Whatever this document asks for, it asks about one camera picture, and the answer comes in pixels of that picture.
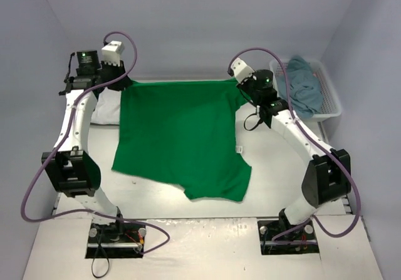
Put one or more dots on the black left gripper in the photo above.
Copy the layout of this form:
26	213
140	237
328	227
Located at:
118	77

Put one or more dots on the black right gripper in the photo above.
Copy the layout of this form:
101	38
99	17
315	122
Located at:
243	84

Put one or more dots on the white t shirt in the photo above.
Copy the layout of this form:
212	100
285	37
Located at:
107	111

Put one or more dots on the green t shirt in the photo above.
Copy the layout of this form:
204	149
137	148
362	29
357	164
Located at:
183	133

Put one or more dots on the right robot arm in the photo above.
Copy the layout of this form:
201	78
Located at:
323	181

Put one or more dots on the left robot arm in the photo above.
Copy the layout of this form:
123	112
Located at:
71	170

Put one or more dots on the light blue garment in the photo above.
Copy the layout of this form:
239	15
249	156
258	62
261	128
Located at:
304	88

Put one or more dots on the white laundry basket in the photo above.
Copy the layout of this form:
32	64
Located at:
331	105

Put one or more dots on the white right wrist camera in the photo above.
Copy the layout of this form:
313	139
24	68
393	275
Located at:
239	70

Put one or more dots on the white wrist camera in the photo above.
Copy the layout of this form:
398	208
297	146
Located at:
112	52
239	70

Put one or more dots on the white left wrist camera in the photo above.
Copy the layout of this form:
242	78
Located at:
112	52

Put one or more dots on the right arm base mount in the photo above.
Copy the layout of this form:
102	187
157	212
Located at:
300	241

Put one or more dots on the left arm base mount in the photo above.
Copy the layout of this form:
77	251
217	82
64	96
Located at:
115	241

